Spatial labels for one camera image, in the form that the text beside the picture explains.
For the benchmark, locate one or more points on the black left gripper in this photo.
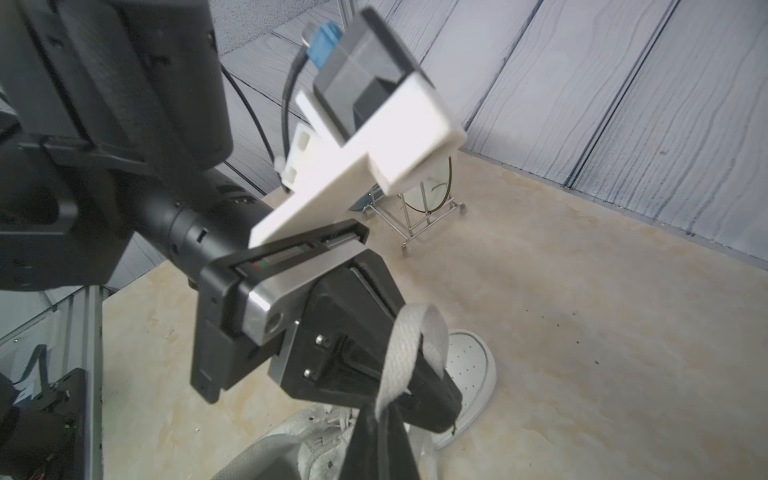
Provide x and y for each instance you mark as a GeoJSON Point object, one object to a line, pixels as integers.
{"type": "Point", "coordinates": [317, 307]}

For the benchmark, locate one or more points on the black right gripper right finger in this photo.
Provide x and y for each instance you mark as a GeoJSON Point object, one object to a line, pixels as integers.
{"type": "Point", "coordinates": [396, 461]}

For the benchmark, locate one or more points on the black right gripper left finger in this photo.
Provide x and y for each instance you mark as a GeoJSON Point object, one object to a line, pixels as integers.
{"type": "Point", "coordinates": [361, 458]}

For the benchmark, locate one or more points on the white sneaker shoe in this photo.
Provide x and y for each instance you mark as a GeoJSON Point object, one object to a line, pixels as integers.
{"type": "Point", "coordinates": [333, 442]}

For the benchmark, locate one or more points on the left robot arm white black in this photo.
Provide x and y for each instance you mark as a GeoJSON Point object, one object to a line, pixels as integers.
{"type": "Point", "coordinates": [117, 126]}

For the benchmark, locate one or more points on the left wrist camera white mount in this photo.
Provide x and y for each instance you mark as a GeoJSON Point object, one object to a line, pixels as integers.
{"type": "Point", "coordinates": [373, 119]}

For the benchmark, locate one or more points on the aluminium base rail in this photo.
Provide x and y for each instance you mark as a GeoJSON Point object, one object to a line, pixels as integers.
{"type": "Point", "coordinates": [51, 385]}

